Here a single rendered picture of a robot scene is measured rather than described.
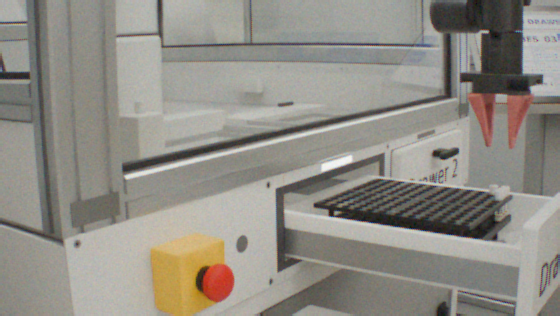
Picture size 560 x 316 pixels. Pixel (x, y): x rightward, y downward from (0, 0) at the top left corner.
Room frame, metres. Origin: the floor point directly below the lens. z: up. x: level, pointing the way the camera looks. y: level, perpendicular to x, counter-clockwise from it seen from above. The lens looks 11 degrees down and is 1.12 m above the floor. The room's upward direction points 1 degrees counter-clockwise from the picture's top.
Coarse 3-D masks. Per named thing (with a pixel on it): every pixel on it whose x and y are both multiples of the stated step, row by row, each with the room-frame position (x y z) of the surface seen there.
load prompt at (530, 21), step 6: (528, 18) 1.65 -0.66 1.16; (534, 18) 1.66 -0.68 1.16; (540, 18) 1.66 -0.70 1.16; (546, 18) 1.66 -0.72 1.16; (552, 18) 1.66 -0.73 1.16; (558, 18) 1.66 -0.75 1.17; (528, 24) 1.64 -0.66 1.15; (534, 24) 1.64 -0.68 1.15; (540, 24) 1.64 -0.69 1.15; (546, 24) 1.64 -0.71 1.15; (552, 24) 1.64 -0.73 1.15; (558, 24) 1.64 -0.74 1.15
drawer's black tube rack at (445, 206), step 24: (360, 192) 0.91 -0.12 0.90; (384, 192) 0.91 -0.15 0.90; (408, 192) 0.91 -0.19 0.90; (432, 192) 0.90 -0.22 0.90; (456, 192) 0.90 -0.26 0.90; (480, 192) 0.90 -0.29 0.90; (336, 216) 0.90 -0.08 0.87; (360, 216) 0.89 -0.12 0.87; (384, 216) 0.80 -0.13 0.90; (408, 216) 0.79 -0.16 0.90; (432, 216) 0.78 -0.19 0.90; (456, 216) 0.78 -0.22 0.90
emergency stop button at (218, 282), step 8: (216, 264) 0.64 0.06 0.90; (224, 264) 0.64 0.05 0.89; (208, 272) 0.63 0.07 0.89; (216, 272) 0.63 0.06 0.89; (224, 272) 0.64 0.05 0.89; (232, 272) 0.65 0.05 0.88; (208, 280) 0.63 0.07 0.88; (216, 280) 0.63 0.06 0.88; (224, 280) 0.63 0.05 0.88; (232, 280) 0.65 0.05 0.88; (208, 288) 0.62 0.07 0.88; (216, 288) 0.63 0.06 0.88; (224, 288) 0.63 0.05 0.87; (232, 288) 0.65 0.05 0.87; (208, 296) 0.63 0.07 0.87; (216, 296) 0.63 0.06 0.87; (224, 296) 0.63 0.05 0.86
